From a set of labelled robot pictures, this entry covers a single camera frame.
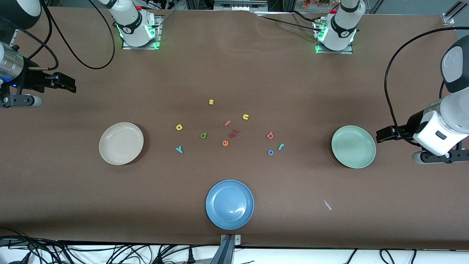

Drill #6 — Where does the black cable on table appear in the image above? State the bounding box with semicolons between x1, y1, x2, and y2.
256;10;320;32

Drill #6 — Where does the brown paper table cover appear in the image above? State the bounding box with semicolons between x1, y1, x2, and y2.
0;7;469;250

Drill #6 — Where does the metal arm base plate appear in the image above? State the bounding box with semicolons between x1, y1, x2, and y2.
314;18;354;55
122;15;162;50

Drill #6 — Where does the blue plate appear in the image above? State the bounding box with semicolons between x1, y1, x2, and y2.
205;179;255;231

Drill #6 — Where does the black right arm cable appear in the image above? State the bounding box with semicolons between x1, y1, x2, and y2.
15;0;117;71

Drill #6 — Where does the green plate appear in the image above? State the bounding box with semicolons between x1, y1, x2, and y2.
331;125;377;169

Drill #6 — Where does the beige plate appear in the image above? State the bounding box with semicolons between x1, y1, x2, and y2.
99;122;144;166

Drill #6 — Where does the grey metal box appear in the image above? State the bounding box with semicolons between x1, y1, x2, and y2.
214;0;269;11

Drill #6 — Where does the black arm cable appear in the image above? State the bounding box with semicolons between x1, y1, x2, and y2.
384;26;469;145
15;0;117;71

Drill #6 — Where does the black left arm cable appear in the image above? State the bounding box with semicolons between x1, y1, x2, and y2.
384;26;469;145

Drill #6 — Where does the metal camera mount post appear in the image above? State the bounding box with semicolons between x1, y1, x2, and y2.
211;234;242;264

